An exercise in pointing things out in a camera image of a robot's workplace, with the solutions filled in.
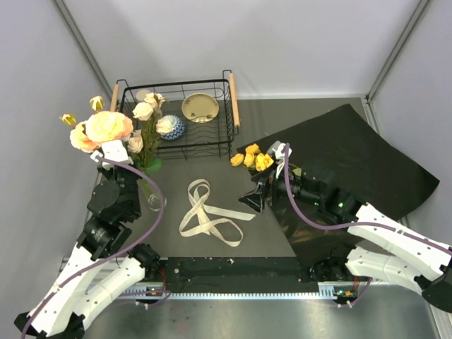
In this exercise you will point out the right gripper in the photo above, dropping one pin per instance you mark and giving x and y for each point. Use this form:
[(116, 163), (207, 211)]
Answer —
[(256, 200)]

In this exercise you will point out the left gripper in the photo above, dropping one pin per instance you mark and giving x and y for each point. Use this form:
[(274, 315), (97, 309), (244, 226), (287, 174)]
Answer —
[(109, 171)]

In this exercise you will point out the pale pink rose spray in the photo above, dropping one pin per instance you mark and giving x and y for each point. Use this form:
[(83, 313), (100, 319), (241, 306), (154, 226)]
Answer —
[(149, 126)]

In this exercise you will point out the yellow rose bunch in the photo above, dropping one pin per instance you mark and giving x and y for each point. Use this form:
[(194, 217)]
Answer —
[(254, 159)]

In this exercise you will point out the pink peony stem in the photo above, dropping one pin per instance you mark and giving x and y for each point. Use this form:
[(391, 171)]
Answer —
[(104, 126)]

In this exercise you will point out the white printed ribbon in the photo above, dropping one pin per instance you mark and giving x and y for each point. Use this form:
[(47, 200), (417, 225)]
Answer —
[(203, 219)]

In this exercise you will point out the black wrapping paper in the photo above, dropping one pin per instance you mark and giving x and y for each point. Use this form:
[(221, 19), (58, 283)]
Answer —
[(362, 163)]

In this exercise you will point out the large peach peony stem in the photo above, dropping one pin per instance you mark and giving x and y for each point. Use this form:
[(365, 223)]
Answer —
[(77, 136)]

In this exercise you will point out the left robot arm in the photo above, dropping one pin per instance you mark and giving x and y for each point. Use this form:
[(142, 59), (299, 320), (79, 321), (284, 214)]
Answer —
[(100, 268)]

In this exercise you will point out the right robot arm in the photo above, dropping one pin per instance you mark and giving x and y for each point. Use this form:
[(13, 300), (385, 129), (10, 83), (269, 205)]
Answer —
[(410, 260)]

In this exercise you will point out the clear glass vase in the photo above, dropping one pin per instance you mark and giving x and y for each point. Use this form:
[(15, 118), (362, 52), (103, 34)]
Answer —
[(152, 199)]

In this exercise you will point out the blue white patterned bowl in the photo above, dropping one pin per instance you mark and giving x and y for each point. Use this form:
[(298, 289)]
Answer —
[(174, 129)]

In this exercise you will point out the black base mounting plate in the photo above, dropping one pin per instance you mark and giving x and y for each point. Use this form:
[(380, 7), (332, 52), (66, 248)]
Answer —
[(236, 274)]

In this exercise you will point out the beige paper cup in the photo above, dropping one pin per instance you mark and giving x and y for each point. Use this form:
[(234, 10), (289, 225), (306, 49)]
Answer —
[(141, 94)]

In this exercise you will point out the cream floral plate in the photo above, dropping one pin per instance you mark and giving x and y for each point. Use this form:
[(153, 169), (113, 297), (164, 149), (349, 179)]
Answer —
[(200, 108)]

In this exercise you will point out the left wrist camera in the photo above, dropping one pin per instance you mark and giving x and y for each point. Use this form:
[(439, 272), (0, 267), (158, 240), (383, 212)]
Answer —
[(112, 150)]

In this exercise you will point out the black wire dish rack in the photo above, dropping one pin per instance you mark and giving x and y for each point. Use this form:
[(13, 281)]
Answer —
[(212, 138)]

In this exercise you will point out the grey slotted cable duct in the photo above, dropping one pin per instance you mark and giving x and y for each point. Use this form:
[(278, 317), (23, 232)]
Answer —
[(321, 292)]

